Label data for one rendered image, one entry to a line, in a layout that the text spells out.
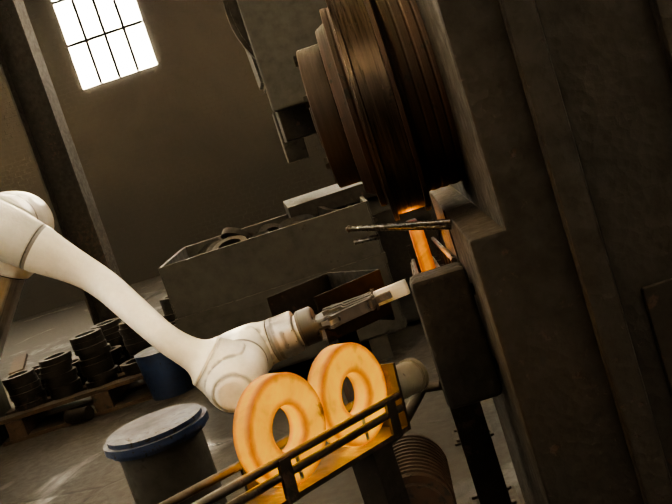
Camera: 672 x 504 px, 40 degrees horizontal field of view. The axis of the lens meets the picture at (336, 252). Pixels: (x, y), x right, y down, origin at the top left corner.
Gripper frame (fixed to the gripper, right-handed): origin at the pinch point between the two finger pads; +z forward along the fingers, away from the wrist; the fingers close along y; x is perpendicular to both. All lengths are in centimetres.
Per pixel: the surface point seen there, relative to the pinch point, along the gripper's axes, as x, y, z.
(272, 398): 4, 63, -17
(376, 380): -3.5, 45.1, -5.1
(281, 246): -4, -235, -51
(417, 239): 2.9, -36.6, 8.8
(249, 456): -1, 68, -22
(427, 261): -2.6, -34.3, 9.0
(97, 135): 154, -1001, -326
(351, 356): 2.1, 48.3, -6.8
